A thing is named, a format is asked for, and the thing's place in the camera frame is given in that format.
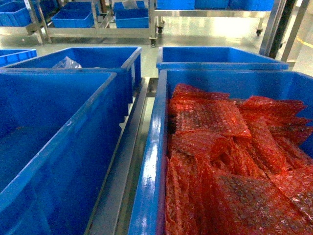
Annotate blue bin rear right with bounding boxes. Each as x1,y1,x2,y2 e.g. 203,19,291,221
156,47,289,71

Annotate blue bin rear left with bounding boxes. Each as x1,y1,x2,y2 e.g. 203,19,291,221
3,47,142,103

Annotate empty blue bin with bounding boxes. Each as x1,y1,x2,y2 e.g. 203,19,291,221
0,71,132,235

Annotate blue bin with red bags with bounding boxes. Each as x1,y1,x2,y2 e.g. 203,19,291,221
128,69,313,235

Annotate steel shelf rack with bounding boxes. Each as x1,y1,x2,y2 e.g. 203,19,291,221
87,78,153,235

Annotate red bubble wrap bags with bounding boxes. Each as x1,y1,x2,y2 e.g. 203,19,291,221
165,84,313,235

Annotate clear plastic bag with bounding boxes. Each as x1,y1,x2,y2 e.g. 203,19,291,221
52,56,82,69

